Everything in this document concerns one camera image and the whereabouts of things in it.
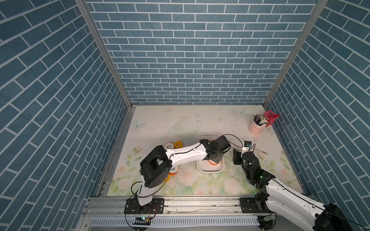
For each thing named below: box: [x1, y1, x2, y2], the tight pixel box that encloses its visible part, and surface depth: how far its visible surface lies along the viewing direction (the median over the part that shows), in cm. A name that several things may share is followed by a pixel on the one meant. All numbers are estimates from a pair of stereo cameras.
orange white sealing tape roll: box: [163, 141, 175, 150], surface depth 96 cm
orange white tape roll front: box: [168, 165, 179, 176], surface depth 85 cm
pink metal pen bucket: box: [248, 116, 266, 136], surface depth 99 cm
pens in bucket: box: [253, 113, 270, 126], surface depth 99 cm
